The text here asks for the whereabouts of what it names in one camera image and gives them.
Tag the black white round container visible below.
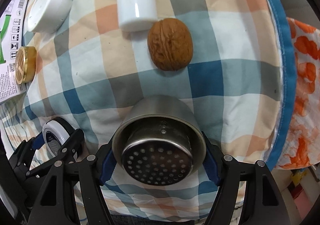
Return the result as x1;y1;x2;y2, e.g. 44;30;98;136
42;117;75;157

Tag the steel tea strainer cup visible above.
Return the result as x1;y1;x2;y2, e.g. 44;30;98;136
112;95;206;187

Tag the brown walnut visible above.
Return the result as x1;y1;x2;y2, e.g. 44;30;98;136
147;18;193;71

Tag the gold lid tin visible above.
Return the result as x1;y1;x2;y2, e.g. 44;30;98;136
15;46;37;85

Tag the orange white patterned cloth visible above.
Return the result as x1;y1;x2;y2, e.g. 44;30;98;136
276;17;319;170

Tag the plaid blanket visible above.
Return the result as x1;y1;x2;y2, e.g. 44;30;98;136
1;0;297;224

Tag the white cardboard box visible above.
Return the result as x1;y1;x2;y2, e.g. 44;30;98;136
0;0;28;103

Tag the white round jar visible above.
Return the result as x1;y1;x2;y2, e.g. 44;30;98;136
27;0;73;34

